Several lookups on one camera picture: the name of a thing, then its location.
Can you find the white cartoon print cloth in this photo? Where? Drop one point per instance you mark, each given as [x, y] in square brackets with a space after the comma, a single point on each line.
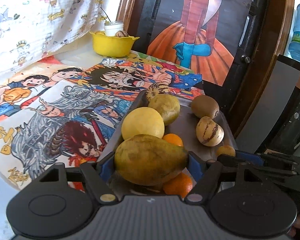
[33, 29]

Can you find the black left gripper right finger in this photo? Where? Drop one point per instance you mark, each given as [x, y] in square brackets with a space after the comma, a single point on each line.
[206, 174]

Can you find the two boys drawing sheet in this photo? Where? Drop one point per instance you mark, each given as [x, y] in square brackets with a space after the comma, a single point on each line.
[19, 89]

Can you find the yellow green round fruit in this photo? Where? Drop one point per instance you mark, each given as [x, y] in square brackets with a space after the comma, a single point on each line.
[167, 106]

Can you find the yellow plastic bowl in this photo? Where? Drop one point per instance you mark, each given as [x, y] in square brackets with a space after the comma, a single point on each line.
[111, 46]

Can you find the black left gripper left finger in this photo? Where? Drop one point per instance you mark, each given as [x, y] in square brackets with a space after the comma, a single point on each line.
[95, 178]

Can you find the brown wooden frame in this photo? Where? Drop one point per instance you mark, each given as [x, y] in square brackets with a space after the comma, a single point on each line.
[264, 36]

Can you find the large yellow lemon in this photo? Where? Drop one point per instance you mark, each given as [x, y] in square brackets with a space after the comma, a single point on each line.
[143, 120]

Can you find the brown kiwi fruit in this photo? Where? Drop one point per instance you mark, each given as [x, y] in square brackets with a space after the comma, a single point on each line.
[204, 105]

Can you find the greenish yellow pear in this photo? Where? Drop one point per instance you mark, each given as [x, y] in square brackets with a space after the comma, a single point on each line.
[149, 161]

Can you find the colourful anime drawing mat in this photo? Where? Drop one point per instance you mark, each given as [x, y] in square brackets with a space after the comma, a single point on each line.
[127, 77]

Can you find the grey black appliance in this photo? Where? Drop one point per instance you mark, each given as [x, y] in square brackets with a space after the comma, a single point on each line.
[274, 125]

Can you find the orange dress girl painting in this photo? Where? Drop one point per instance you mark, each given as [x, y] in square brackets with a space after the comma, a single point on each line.
[200, 35]

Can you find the small yellow round fruit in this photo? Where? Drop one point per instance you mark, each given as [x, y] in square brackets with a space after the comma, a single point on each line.
[226, 150]

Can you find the striped fruit in bowl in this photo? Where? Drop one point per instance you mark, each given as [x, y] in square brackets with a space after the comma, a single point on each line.
[121, 33]

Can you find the striped tan pepino melon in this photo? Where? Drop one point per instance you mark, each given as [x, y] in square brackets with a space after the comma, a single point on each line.
[208, 132]

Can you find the white plastic jar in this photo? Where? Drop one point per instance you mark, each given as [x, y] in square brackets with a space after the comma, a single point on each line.
[111, 28]

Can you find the small orange tangerine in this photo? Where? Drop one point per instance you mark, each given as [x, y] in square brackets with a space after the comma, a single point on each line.
[173, 139]

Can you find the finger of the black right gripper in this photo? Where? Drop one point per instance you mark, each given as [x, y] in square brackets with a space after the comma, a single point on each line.
[279, 170]
[260, 158]

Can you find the yellow fruit in bowl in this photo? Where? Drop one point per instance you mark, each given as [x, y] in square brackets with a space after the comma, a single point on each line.
[100, 33]

